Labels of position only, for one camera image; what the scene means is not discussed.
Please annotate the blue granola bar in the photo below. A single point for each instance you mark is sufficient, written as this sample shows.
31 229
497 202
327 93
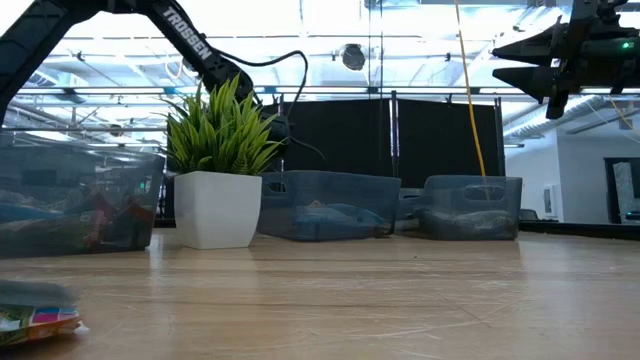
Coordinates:
35 320
325 222
372 222

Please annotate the black folding partition screen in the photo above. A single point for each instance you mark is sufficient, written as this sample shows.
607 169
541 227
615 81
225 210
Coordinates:
440 140

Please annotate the green plant in white pot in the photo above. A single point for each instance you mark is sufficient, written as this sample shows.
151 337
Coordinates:
217 210

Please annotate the grey translucent plastic bin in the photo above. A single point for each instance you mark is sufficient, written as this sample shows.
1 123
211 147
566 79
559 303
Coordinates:
450 200
350 190
75 175

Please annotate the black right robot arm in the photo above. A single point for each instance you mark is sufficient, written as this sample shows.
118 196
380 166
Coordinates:
631 55

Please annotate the red green granola bar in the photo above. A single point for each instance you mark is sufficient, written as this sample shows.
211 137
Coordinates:
102 215

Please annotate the black overhead camera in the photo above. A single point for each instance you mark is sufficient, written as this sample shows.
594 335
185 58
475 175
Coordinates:
353 56

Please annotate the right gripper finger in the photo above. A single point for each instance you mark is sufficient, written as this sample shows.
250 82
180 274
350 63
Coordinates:
535 82
540 47

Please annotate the white green granola bar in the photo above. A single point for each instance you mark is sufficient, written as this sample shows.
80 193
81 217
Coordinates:
470 222

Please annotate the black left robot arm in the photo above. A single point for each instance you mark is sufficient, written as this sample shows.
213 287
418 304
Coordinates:
187 40

